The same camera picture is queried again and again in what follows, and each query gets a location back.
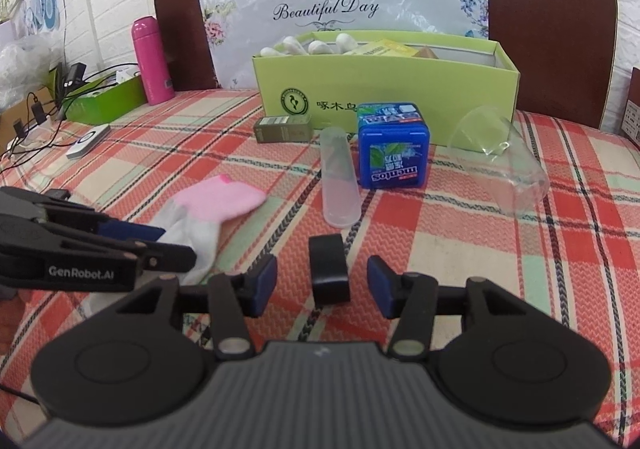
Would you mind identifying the white pink glove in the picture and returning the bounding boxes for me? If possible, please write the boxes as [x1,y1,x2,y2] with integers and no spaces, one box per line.
[150,175,267,285]

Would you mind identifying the small black box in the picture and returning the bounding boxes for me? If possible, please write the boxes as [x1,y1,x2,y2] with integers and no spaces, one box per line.
[308,233,350,307]

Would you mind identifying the translucent plastic tube case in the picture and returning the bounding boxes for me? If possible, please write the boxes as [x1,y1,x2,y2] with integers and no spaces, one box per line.
[320,126,361,229]

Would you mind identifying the clear plastic cup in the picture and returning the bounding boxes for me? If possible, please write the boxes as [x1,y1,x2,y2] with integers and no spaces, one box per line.
[448,106,550,216]

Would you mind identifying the yellow green paper box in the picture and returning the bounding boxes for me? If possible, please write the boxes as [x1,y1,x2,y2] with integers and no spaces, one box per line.
[345,39,419,57]

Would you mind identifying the white remote device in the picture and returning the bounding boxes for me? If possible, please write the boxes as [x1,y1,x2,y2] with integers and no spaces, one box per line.
[65,124,111,159]

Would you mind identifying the green side box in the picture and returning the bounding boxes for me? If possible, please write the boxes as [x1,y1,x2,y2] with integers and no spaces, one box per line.
[54,62,146,125]

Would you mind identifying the pink thermos bottle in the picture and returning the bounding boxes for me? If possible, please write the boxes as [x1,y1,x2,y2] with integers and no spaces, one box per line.
[131,16,175,105]

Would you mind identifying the blue mentos gum box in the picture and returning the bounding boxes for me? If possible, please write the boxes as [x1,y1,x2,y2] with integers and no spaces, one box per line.
[357,102,431,189]

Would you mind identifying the small olive green box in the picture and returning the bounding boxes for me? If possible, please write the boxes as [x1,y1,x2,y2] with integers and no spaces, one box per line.
[254,116,314,144]

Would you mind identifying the plaid bed sheet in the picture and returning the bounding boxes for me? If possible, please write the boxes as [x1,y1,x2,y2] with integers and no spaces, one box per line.
[1,91,639,443]

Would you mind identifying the white plastic bag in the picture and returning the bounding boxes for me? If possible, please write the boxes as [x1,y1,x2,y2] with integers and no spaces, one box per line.
[0,32,62,111]

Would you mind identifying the green cardboard shoe box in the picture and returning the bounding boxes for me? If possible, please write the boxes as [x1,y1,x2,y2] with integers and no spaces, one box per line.
[253,30,520,146]

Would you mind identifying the brown cardboard shoe box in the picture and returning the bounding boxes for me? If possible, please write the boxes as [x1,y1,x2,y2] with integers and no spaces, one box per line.
[620,67,640,148]

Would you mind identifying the dark brown headboard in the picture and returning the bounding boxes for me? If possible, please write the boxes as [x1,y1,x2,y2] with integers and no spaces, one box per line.
[154,0,617,128]

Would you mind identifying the black cables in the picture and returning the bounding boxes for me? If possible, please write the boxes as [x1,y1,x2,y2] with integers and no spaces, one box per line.
[0,60,139,175]

